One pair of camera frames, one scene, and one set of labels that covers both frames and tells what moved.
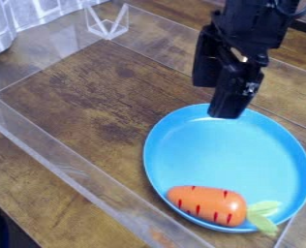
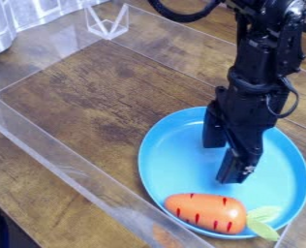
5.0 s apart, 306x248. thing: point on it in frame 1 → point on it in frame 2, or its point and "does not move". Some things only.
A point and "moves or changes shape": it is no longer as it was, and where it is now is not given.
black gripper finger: (208, 57) → (214, 136)
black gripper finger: (236, 90) → (237, 168)
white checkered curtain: (10, 15) does not move
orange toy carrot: (222, 208) moves or changes shape
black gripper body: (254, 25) → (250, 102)
